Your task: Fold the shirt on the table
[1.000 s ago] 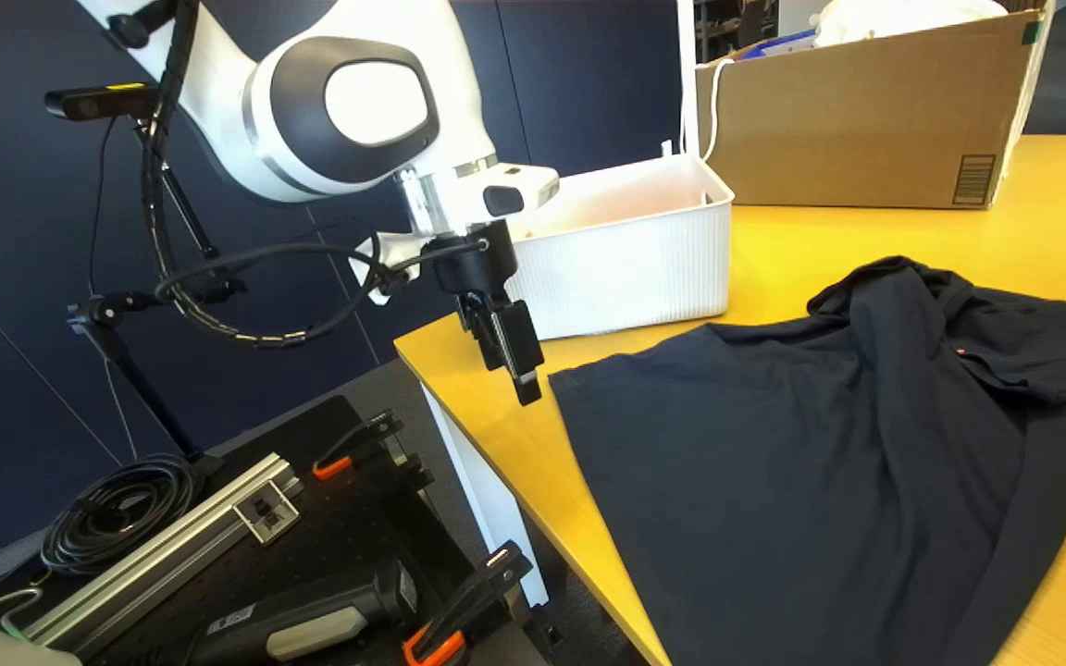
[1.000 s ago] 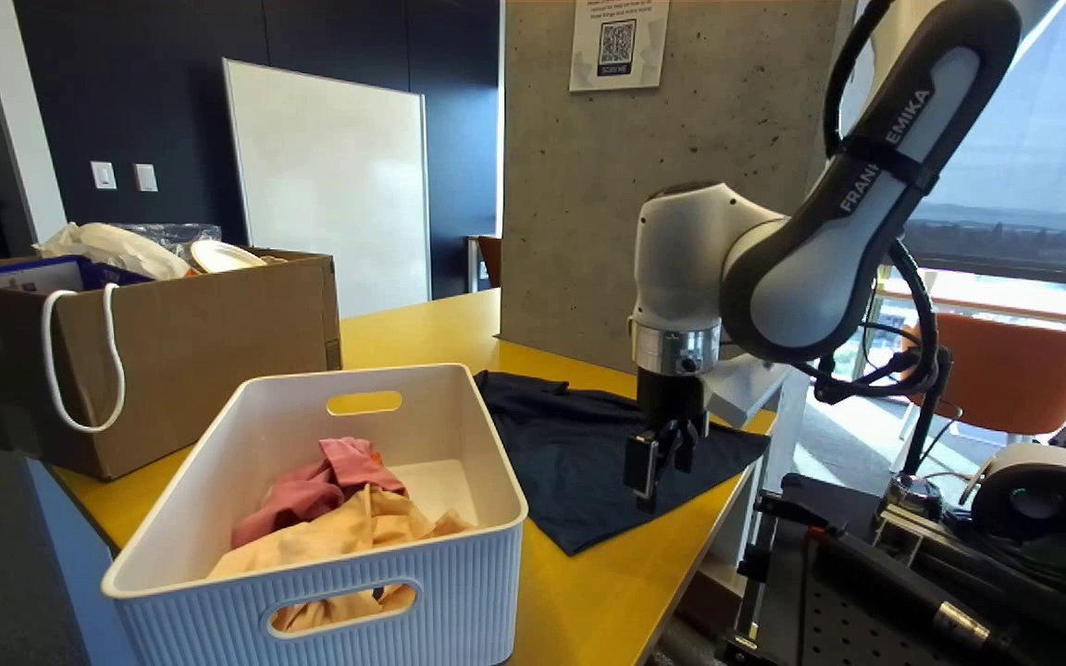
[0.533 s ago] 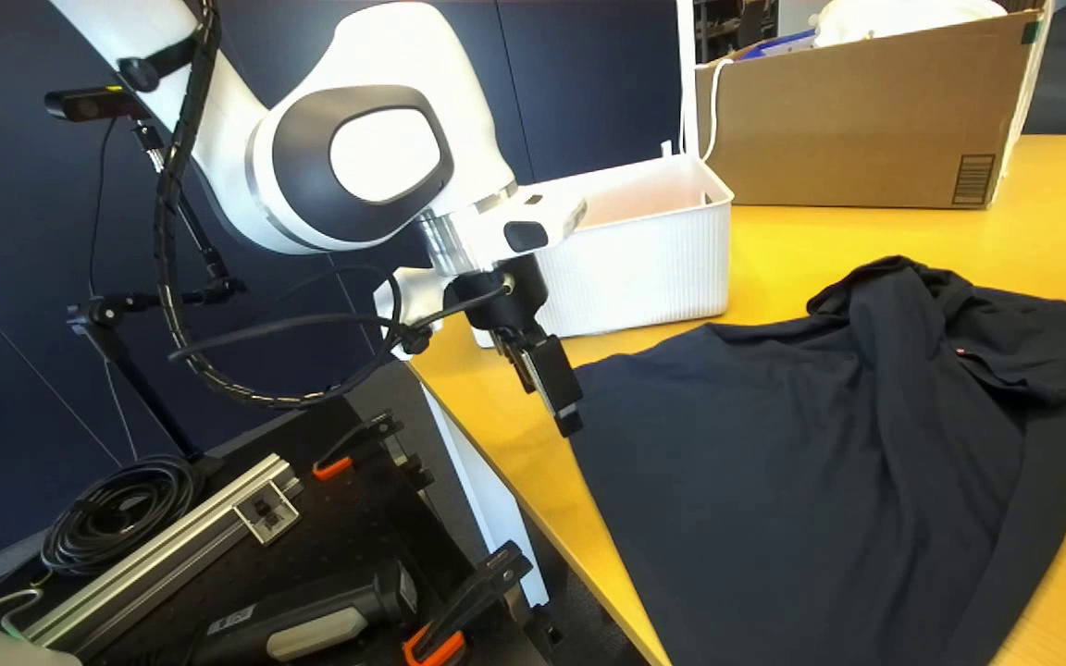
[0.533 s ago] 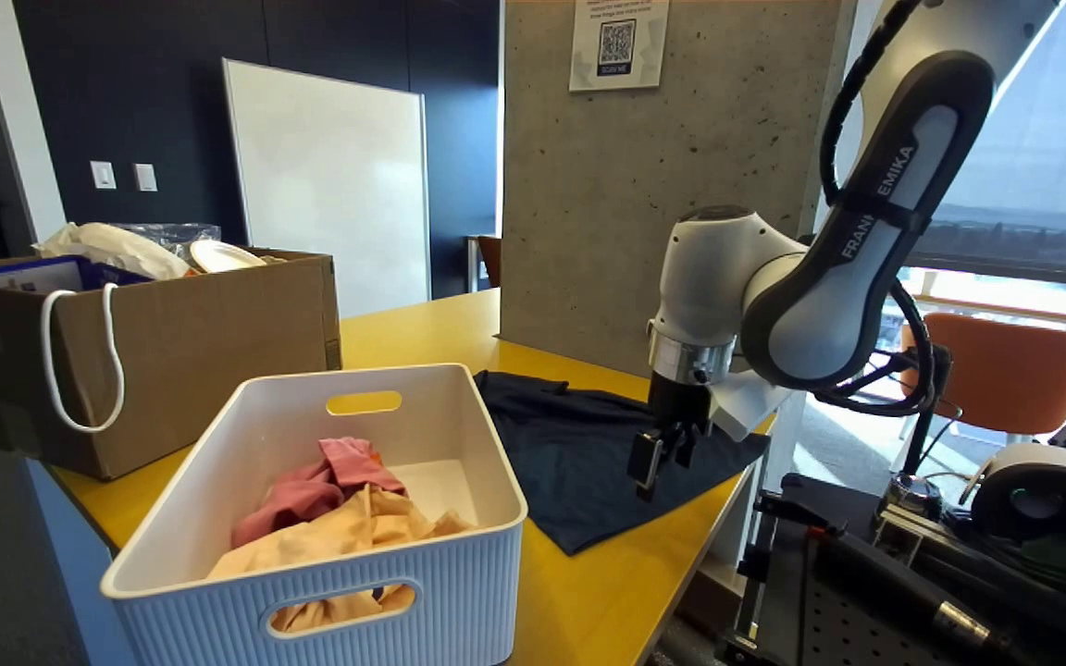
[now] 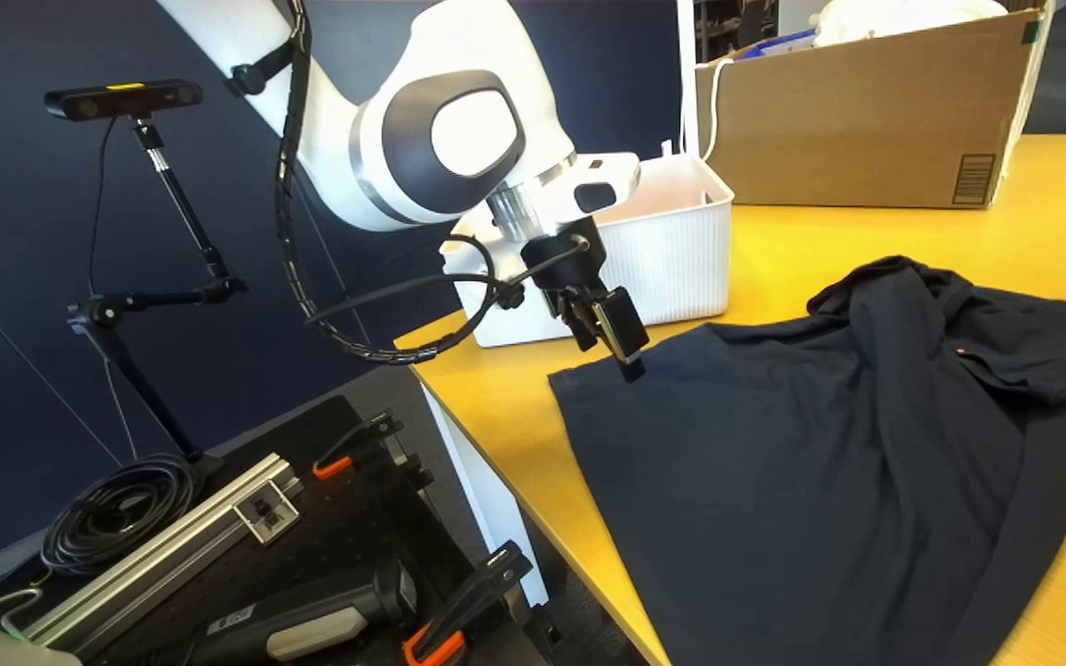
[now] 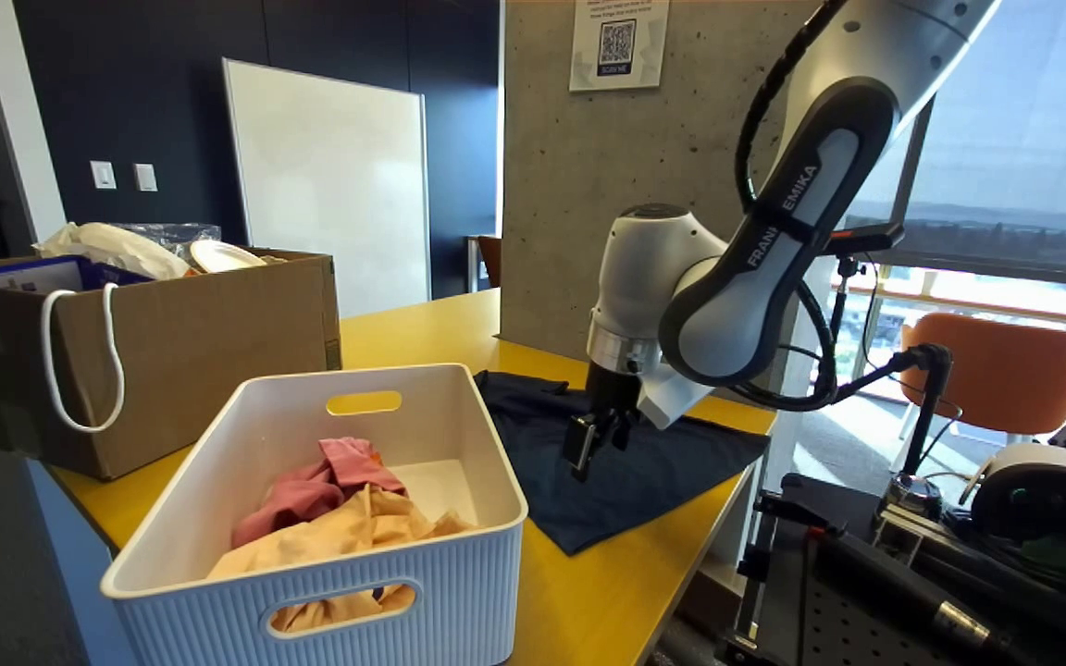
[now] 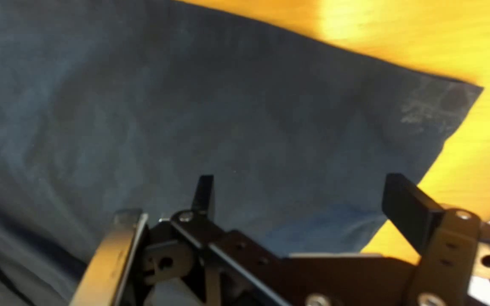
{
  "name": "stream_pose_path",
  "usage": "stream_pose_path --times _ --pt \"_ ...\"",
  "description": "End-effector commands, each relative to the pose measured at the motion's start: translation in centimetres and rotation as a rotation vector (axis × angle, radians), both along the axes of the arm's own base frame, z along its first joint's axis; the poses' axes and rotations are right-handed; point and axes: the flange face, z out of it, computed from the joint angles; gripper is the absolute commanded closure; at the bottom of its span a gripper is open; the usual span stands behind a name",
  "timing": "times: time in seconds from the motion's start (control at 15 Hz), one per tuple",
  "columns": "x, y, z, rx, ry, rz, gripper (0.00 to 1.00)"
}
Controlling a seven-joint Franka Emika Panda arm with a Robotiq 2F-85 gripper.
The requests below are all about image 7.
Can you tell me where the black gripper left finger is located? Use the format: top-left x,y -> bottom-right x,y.
140,173 -> 327,306

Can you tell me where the dark navy shirt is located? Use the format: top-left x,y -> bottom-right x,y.
0,0 -> 485,306

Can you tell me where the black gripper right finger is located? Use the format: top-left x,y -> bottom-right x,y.
382,171 -> 490,306

